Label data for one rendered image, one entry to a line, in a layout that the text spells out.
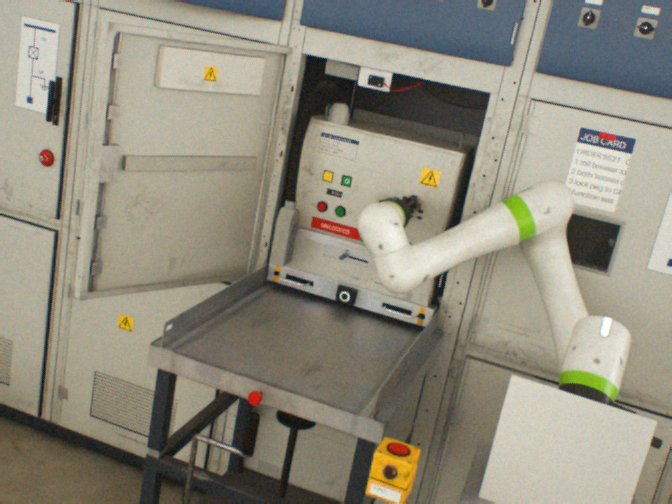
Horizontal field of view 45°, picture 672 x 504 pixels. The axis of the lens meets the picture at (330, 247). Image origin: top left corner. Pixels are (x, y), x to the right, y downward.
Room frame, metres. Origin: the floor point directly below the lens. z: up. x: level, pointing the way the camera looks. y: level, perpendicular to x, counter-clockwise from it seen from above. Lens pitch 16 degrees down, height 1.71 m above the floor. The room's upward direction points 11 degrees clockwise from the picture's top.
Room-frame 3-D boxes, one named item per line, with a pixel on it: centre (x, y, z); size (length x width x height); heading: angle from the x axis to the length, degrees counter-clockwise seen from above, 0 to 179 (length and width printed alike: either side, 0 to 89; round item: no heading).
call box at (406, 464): (1.47, -0.21, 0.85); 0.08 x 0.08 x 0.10; 74
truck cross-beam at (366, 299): (2.38, -0.09, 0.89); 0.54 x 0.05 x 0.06; 73
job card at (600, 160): (2.21, -0.67, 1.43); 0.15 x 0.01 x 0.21; 74
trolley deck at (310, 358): (2.08, 0.00, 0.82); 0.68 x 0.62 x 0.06; 164
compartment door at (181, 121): (2.30, 0.45, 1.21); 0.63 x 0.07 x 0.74; 137
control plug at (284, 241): (2.36, 0.14, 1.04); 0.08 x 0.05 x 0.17; 163
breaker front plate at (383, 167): (2.37, -0.08, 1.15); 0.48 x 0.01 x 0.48; 73
